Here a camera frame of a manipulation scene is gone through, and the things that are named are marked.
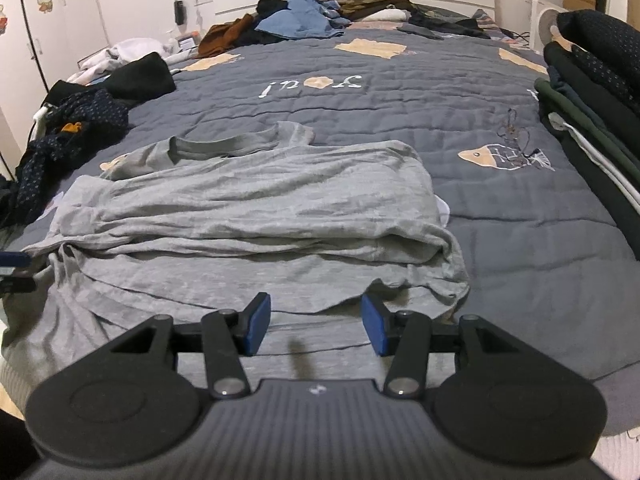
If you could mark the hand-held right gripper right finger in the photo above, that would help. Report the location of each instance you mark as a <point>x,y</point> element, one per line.
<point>375,325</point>

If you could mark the small orange white box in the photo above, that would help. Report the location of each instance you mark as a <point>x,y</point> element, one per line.
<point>187,40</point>

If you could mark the white wardrobe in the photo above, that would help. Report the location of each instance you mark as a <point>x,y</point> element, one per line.
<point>60,35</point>

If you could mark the grey t-shirt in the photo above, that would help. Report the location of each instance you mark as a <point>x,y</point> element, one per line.
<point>250,200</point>

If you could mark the white clothes pile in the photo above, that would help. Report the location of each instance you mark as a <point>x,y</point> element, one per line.
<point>130,50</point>

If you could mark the stack of folded dark clothes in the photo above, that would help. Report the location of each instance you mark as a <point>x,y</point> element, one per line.
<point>600,85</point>

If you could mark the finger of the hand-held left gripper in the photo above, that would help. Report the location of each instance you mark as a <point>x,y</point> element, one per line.
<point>15,260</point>
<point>17,285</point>

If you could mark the grey printed quilt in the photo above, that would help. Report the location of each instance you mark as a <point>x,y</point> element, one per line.
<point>400,110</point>

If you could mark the navy dotted garment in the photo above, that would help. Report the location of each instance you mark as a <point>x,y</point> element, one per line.
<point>75,110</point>

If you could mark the small black garment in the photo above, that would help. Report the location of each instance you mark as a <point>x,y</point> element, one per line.
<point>272,4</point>

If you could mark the brown garment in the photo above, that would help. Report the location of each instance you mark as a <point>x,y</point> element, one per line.
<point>225,35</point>

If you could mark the dark crumpled clothes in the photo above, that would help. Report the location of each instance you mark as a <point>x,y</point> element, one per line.
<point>450,22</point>

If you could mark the grey fleece blanket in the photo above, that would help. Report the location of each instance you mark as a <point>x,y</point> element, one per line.
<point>620,400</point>

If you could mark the blue denim garment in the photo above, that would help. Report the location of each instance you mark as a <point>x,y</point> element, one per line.
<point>300,22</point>

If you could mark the black crumpled garment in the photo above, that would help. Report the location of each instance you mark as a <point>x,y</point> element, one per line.
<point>145,77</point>

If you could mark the striped pillow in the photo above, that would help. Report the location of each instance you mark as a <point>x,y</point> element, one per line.
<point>487,20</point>

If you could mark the white box fan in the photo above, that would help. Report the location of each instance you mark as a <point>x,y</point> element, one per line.
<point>542,20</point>

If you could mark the white rolled garment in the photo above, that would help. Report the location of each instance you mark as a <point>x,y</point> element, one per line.
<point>382,14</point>

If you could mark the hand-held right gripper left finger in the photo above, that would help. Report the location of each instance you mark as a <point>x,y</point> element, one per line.
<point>257,322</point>

